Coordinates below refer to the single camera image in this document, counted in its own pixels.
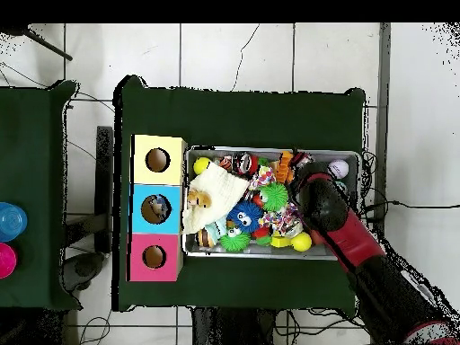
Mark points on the blue roll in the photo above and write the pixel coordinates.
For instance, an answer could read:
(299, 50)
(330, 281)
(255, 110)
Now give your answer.
(10, 222)

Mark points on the dark green table cloth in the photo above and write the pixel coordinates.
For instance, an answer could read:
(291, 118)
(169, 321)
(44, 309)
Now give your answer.
(251, 118)

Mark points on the green covered side table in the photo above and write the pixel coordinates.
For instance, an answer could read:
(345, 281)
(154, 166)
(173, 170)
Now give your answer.
(39, 287)

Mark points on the cream knitted cloth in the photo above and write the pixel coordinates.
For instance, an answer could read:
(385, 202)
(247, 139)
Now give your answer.
(224, 183)

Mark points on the orange plush toy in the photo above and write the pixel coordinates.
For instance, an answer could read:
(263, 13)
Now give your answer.
(198, 199)

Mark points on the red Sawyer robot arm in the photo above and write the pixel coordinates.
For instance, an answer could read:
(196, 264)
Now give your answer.
(355, 240)

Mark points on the green spiky toy with eyes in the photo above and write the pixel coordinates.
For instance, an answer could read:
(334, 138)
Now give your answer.
(234, 241)

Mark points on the pink round cup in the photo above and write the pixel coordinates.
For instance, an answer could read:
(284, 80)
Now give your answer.
(6, 260)

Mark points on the yellow smooth ball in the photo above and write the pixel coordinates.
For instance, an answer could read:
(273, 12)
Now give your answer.
(201, 165)

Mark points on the crushed black can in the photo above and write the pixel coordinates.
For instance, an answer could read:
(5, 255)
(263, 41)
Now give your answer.
(244, 163)

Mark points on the black stand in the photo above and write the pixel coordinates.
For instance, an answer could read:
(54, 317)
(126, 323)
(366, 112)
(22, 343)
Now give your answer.
(104, 179)

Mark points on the small green spiky ball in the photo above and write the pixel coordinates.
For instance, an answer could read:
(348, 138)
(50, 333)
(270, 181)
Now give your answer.
(274, 196)

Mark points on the silver mesh bin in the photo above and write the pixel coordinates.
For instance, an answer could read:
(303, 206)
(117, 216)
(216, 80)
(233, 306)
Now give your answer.
(201, 248)

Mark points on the large blue spiky ball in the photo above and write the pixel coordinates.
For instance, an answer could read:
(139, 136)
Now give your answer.
(245, 216)

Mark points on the white baseball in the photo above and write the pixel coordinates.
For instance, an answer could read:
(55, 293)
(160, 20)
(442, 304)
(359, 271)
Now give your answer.
(338, 169)

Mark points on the wooden box with three holes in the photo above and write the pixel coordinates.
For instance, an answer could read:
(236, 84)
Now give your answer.
(158, 179)

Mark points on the orange toy building brick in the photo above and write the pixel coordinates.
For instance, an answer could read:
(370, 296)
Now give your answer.
(284, 167)

